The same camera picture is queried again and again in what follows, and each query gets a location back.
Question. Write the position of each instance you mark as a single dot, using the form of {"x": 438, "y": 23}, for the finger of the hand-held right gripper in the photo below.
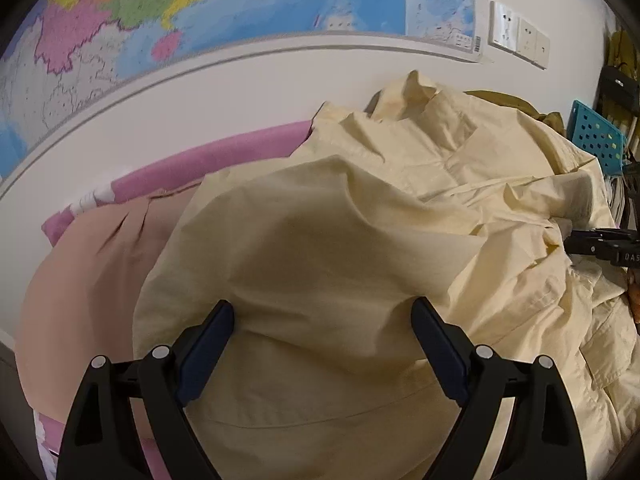
{"x": 585, "y": 242}

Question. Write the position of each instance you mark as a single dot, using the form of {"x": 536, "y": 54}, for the peach pink garment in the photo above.
{"x": 90, "y": 285}

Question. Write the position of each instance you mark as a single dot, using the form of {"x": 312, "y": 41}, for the olive brown garment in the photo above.
{"x": 552, "y": 122}

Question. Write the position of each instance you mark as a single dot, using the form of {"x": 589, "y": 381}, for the pink printed bed sheet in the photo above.
{"x": 225, "y": 160}

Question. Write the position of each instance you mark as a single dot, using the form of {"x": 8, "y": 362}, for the white wall socket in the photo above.
{"x": 504, "y": 25}
{"x": 527, "y": 39}

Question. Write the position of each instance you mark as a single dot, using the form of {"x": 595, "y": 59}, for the colourful wall map poster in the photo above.
{"x": 225, "y": 0}

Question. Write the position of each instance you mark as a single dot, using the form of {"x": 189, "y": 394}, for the yellow hanging cloth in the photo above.
{"x": 622, "y": 47}

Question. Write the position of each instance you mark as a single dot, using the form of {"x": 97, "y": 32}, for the black hanging bag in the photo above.
{"x": 620, "y": 87}

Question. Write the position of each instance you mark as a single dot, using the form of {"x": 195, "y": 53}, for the blue perforated plastic basket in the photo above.
{"x": 595, "y": 135}

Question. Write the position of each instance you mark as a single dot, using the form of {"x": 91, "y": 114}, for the cream yellow shirt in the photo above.
{"x": 350, "y": 235}

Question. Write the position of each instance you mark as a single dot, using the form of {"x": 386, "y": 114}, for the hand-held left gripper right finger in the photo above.
{"x": 440, "y": 355}

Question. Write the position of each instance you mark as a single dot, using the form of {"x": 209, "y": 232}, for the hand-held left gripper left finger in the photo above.
{"x": 205, "y": 355}

